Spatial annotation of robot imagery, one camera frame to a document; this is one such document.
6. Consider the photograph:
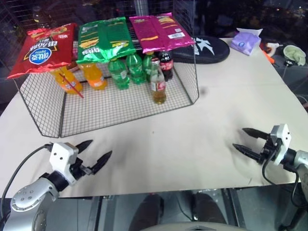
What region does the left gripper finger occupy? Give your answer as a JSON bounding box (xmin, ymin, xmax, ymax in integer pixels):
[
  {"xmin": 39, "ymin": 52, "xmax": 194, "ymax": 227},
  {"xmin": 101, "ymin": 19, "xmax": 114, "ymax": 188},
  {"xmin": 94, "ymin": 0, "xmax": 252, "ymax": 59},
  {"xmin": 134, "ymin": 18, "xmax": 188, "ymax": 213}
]
[
  {"xmin": 76, "ymin": 140, "xmax": 94, "ymax": 153},
  {"xmin": 92, "ymin": 150, "xmax": 113, "ymax": 175}
]

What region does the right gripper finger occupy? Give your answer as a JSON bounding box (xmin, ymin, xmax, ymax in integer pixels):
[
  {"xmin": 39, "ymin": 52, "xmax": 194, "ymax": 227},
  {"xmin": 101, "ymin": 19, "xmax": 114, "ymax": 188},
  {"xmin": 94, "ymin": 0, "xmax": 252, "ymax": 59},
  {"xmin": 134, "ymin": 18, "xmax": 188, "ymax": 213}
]
[
  {"xmin": 241, "ymin": 128, "xmax": 268, "ymax": 140},
  {"xmin": 232, "ymin": 143, "xmax": 262, "ymax": 162}
]

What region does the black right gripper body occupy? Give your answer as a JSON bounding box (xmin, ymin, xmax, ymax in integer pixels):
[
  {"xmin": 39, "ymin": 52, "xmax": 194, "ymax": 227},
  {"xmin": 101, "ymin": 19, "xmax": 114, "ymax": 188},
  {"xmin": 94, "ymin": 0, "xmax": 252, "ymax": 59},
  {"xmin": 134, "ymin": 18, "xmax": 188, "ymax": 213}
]
[{"xmin": 258, "ymin": 138, "xmax": 278, "ymax": 165}]

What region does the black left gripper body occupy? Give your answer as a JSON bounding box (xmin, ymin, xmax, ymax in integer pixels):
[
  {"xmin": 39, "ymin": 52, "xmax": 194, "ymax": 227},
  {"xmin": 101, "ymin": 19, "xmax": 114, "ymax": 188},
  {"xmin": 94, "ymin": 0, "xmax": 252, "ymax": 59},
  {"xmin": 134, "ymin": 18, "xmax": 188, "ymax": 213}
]
[{"xmin": 69, "ymin": 157, "xmax": 96, "ymax": 181}]

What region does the orange soda plastic bottle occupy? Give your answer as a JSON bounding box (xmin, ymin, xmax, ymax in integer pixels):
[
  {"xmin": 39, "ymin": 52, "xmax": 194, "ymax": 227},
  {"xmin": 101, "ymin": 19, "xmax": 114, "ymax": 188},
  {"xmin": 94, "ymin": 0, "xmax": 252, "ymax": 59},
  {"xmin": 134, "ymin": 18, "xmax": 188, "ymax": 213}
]
[
  {"xmin": 80, "ymin": 63, "xmax": 108, "ymax": 92},
  {"xmin": 52, "ymin": 67, "xmax": 84, "ymax": 96}
]

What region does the green soda plastic bottle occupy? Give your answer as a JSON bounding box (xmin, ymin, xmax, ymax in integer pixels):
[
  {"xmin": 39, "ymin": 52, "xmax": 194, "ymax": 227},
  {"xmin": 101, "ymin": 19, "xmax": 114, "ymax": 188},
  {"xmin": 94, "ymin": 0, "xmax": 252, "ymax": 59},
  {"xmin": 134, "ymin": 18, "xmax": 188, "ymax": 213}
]
[
  {"xmin": 142, "ymin": 53, "xmax": 157, "ymax": 81},
  {"xmin": 126, "ymin": 53, "xmax": 148, "ymax": 85},
  {"xmin": 107, "ymin": 59, "xmax": 131, "ymax": 90}
]

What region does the capped glass bottle yellow drink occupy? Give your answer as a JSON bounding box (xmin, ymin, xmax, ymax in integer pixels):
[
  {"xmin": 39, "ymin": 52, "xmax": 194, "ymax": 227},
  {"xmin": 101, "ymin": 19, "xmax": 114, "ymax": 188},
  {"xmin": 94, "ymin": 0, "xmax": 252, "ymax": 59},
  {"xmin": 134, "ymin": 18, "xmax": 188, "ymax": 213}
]
[{"xmin": 150, "ymin": 58, "xmax": 167, "ymax": 105}]

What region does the dark cola plastic bottle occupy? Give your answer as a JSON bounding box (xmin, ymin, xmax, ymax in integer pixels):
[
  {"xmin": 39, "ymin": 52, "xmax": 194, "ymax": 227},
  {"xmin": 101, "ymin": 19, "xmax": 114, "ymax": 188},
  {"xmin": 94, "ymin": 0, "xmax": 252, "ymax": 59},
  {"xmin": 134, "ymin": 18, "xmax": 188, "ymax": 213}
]
[{"xmin": 157, "ymin": 50, "xmax": 175, "ymax": 82}]

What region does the thin red stick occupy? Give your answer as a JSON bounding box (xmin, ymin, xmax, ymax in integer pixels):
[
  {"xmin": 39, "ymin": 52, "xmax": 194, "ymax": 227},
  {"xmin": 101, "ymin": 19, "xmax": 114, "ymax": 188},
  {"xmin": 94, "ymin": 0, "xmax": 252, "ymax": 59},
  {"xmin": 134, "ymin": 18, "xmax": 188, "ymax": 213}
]
[{"xmin": 58, "ymin": 72, "xmax": 85, "ymax": 99}]

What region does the orange tool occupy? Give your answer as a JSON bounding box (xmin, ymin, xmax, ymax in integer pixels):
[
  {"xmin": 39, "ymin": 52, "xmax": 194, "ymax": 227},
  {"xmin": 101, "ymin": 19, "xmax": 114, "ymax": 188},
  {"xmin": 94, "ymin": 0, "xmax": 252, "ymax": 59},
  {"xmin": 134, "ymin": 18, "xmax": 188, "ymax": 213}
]
[{"xmin": 263, "ymin": 50, "xmax": 275, "ymax": 64}]

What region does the green cloth glove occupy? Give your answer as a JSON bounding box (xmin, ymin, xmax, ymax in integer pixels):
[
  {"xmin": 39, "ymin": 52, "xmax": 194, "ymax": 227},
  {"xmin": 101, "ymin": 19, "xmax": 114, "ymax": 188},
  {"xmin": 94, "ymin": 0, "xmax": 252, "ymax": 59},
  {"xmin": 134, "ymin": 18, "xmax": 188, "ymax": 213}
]
[{"xmin": 282, "ymin": 45, "xmax": 307, "ymax": 66}]

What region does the white glue gun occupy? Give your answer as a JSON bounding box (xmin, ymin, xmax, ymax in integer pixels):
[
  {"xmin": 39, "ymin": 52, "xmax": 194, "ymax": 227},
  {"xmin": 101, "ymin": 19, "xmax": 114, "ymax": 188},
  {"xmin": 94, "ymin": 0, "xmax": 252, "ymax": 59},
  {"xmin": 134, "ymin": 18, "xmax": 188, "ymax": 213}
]
[{"xmin": 264, "ymin": 42, "xmax": 282, "ymax": 55}]

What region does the purple tissue pack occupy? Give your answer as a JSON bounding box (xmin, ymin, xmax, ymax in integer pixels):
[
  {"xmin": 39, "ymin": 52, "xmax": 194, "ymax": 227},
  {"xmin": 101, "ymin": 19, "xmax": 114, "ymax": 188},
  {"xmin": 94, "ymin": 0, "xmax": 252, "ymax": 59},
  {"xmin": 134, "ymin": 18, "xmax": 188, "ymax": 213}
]
[{"xmin": 229, "ymin": 27, "xmax": 264, "ymax": 56}]

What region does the crumpled green chip bag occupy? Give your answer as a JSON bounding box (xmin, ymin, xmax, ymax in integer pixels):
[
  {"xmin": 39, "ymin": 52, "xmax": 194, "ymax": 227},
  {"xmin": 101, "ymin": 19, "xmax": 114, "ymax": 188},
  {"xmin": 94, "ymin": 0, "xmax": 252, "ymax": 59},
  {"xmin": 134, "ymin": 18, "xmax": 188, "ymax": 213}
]
[{"xmin": 76, "ymin": 21, "xmax": 110, "ymax": 65}]

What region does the black oval pad white logo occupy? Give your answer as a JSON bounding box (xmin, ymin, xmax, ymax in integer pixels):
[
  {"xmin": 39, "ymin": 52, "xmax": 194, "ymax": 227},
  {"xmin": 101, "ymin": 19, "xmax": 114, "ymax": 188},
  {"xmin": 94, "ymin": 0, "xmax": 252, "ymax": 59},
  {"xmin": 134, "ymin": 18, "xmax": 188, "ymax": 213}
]
[{"xmin": 171, "ymin": 36, "xmax": 231, "ymax": 65}]

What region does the red chip bag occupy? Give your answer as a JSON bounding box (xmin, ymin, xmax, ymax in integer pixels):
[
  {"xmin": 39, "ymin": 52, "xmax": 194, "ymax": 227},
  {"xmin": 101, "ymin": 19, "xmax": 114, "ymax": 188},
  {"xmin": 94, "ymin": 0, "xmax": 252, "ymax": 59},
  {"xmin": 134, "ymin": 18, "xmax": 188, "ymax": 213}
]
[{"xmin": 6, "ymin": 23, "xmax": 78, "ymax": 80}]

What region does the flat green chip bag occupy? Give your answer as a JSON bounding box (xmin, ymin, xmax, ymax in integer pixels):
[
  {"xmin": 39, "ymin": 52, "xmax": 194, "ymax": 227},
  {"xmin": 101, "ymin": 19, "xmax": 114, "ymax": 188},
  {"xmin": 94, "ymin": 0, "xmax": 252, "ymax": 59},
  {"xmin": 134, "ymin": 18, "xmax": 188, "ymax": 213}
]
[{"xmin": 97, "ymin": 16, "xmax": 137, "ymax": 61}]

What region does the magenta chip bag with barcode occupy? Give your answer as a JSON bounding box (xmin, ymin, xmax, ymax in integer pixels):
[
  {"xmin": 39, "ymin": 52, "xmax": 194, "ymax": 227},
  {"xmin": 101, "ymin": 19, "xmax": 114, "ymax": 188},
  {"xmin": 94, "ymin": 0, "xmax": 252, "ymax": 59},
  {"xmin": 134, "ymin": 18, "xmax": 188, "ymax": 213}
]
[{"xmin": 154, "ymin": 12, "xmax": 196, "ymax": 51}]

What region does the stack of clear cups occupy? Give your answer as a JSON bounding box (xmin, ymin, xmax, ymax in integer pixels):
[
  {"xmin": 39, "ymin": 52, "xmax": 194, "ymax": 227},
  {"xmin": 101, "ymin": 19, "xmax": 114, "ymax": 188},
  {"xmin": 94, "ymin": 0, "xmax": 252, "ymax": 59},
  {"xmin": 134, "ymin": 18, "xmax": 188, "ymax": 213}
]
[{"xmin": 134, "ymin": 0, "xmax": 149, "ymax": 15}]

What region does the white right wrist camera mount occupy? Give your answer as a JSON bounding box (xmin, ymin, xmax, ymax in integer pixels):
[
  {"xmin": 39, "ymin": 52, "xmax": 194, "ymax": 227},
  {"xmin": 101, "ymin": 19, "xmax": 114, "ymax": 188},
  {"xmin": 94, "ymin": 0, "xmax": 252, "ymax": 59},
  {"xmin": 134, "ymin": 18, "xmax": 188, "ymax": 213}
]
[{"xmin": 269, "ymin": 123, "xmax": 291, "ymax": 166}]

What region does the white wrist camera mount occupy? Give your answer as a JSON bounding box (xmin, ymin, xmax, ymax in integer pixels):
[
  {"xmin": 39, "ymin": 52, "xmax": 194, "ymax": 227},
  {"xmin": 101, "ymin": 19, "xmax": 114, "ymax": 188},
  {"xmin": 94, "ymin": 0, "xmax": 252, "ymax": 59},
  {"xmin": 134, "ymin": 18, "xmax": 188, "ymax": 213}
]
[
  {"xmin": 49, "ymin": 142, "xmax": 80, "ymax": 186},
  {"xmin": 269, "ymin": 123, "xmax": 291, "ymax": 166}
]

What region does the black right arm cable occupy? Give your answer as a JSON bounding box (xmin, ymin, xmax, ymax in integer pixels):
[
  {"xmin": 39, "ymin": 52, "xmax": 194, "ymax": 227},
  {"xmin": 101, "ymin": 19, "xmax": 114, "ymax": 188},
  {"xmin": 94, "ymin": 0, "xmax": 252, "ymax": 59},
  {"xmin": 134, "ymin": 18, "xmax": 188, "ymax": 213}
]
[{"xmin": 262, "ymin": 154, "xmax": 305, "ymax": 209}]

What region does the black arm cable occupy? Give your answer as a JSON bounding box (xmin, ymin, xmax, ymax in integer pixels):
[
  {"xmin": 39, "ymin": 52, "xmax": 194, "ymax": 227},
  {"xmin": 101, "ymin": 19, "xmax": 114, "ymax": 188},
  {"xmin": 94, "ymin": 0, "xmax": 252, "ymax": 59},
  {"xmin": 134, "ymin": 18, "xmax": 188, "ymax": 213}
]
[
  {"xmin": 0, "ymin": 142, "xmax": 53, "ymax": 217},
  {"xmin": 262, "ymin": 154, "xmax": 305, "ymax": 209}
]

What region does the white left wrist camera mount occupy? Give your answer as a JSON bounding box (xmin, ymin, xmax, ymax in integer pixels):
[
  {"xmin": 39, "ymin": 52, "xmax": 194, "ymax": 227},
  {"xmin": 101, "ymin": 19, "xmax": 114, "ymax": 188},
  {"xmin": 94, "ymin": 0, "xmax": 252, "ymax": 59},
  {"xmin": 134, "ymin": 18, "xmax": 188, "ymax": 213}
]
[{"xmin": 49, "ymin": 142, "xmax": 80, "ymax": 186}]

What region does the black wire mesh shelf rack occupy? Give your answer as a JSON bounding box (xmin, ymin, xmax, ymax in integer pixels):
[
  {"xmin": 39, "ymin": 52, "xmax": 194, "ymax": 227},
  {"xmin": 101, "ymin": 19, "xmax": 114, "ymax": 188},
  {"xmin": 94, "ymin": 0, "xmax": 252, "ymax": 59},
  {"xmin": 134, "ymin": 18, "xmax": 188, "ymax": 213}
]
[{"xmin": 13, "ymin": 23, "xmax": 201, "ymax": 139}]

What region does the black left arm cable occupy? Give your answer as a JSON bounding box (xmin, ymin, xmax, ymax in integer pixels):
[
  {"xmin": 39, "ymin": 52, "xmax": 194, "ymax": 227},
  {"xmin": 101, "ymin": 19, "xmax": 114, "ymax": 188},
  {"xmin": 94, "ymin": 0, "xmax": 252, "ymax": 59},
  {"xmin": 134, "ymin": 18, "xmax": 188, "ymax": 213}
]
[{"xmin": 0, "ymin": 142, "xmax": 53, "ymax": 217}]

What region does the small black device with cable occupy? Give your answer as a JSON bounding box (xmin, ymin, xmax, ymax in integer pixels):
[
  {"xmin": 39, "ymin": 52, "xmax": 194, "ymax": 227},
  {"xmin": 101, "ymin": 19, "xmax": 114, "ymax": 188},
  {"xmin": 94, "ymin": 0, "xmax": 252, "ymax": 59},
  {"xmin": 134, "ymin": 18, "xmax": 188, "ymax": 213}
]
[{"xmin": 281, "ymin": 59, "xmax": 294, "ymax": 80}]

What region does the upright black wire panel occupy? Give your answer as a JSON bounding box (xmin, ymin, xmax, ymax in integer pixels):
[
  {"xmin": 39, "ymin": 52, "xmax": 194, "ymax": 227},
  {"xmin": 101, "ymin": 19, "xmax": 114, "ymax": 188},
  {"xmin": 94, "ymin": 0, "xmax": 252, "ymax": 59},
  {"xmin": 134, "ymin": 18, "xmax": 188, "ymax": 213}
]
[{"xmin": 171, "ymin": 0, "xmax": 196, "ymax": 37}]

